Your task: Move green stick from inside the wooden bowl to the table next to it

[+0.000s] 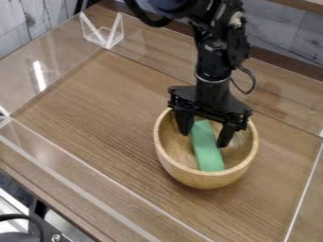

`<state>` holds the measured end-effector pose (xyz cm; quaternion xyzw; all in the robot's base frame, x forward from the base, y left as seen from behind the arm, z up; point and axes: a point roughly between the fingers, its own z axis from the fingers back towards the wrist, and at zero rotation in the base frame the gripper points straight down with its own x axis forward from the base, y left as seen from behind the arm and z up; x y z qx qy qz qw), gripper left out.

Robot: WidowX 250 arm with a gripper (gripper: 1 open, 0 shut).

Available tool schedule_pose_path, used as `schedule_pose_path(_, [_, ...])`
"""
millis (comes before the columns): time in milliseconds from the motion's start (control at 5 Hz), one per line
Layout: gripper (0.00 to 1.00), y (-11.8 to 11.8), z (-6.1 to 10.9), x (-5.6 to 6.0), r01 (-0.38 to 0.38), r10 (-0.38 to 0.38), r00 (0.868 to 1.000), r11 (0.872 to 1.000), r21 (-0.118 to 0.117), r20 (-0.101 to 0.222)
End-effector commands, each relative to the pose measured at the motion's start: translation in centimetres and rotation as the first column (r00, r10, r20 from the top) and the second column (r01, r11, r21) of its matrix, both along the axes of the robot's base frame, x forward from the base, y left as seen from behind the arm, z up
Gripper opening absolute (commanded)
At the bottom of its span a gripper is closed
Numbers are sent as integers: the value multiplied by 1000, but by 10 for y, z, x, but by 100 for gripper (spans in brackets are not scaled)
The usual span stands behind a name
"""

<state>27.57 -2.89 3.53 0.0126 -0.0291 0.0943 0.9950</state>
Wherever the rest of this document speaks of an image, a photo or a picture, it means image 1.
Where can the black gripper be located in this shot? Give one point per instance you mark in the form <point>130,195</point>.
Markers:
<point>210,100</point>

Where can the wooden bowl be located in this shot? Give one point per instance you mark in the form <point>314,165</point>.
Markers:
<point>175,154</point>

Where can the clear acrylic corner bracket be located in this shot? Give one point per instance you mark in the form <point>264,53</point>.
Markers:
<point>106,37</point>

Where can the green rectangular stick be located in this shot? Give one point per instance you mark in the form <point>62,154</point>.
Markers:
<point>209,157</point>

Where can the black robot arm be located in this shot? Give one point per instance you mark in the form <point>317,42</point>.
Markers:
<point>218,24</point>

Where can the black table leg bracket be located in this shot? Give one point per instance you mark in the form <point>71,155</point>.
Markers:
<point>57,227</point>

